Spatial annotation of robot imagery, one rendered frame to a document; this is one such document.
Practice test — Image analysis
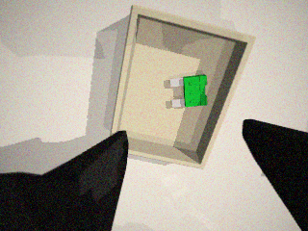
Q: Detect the green blade fuse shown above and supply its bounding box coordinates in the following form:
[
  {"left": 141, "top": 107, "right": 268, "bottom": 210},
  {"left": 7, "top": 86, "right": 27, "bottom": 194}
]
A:
[{"left": 170, "top": 74, "right": 207, "bottom": 108}]

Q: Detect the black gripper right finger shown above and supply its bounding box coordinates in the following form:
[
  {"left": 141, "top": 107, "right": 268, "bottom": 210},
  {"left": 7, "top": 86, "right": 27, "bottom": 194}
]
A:
[{"left": 243, "top": 119, "right": 308, "bottom": 231}]

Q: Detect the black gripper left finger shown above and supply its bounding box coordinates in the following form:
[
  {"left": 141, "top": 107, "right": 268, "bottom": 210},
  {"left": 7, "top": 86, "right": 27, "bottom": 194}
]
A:
[{"left": 0, "top": 131, "right": 129, "bottom": 231}]

